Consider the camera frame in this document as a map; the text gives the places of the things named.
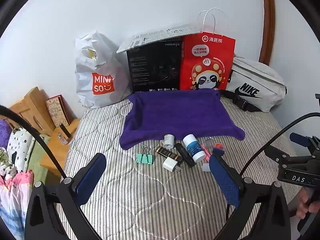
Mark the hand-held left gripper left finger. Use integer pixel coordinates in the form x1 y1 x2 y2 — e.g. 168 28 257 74
25 152 107 240

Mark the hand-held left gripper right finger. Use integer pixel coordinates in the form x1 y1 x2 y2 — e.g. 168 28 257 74
209 152 292 240

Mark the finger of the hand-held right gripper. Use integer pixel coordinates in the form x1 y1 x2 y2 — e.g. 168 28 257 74
290 132 320 155
265 147 310 167

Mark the pink highlighter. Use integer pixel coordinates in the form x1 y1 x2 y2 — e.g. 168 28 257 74
197 142 213 162

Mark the blue and orange correction tape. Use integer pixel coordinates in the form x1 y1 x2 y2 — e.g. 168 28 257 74
212 142 225 155

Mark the white and blue bottle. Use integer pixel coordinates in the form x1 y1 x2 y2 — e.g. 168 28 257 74
182 134 206 162

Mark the black rectangular stick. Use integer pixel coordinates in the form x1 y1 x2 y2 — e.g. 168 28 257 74
175 143 196 168

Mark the green binder clip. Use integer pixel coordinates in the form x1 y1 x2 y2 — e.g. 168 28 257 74
136 145 154 165

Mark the black and gold box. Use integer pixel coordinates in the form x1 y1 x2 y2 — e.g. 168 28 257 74
155 146 183 167

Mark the person's right hand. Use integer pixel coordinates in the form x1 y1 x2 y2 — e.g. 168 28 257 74
296 187 313 220

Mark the green cloth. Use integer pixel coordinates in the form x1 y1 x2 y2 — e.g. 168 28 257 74
27 135 50 180

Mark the striped quilt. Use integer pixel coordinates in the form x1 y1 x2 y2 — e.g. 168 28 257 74
55 90 308 240

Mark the patterned box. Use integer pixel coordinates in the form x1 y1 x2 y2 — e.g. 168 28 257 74
46 94 71 127

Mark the white pillow with black dots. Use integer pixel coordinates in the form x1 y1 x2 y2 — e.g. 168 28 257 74
6 127 37 173

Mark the white waist bag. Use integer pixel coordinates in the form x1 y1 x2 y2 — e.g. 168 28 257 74
220 56 288 113

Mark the purple towel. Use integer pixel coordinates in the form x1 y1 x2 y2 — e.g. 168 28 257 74
119 90 246 150

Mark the purple plush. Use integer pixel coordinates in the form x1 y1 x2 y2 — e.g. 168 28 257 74
0 119 13 150

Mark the wooden headboard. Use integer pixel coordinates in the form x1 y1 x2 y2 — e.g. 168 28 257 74
9 87 54 137

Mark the white plastic shopping bag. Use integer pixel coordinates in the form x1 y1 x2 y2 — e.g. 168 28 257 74
74 30 133 109

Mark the red paper bag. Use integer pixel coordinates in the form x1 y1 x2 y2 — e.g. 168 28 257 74
179 8 237 92

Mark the black headset box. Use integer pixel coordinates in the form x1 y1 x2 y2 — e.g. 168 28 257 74
126 39 184 94

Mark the wooden door frame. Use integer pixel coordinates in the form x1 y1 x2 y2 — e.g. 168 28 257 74
259 0 275 65

